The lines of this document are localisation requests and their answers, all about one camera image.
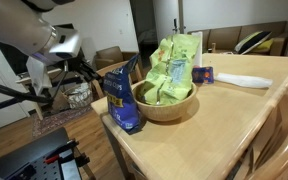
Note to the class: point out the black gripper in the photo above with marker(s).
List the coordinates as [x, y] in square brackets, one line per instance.
[73, 65]

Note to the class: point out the blue potato chips bag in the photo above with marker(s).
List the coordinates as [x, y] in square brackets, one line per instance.
[120, 100]

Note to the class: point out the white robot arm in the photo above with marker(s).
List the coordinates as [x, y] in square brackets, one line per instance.
[17, 23]

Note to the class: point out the small blue orange packet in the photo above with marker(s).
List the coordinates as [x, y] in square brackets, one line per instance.
[203, 75]

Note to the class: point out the wooden slat-back chair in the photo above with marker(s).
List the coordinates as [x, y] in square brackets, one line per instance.
[99, 86]

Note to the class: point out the brown armchair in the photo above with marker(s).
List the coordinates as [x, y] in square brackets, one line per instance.
[109, 55]

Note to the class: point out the wicker basket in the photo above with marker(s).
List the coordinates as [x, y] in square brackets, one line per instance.
[79, 96]

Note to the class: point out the cardboard box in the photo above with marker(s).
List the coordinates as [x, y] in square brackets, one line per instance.
[55, 101]

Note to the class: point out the patterned rug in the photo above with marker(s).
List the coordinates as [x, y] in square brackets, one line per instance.
[55, 121]

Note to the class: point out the white TV stand table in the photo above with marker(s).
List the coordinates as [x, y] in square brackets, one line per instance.
[38, 111]

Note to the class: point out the green popcorn bag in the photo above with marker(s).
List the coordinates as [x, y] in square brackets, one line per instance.
[170, 76]

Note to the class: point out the wooden bowl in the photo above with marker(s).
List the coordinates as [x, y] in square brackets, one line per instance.
[164, 112]

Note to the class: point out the black pegboard cart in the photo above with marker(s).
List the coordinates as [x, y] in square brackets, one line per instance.
[27, 153]

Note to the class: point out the white upright box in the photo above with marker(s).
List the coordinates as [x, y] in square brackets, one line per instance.
[198, 56]

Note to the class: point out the brown sofa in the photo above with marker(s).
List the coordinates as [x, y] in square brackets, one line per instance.
[224, 37]

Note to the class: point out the white plastic wrapper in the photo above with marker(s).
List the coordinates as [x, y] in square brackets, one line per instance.
[244, 81]

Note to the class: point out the black yellow striped pillow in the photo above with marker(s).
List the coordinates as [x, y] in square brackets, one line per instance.
[252, 41]

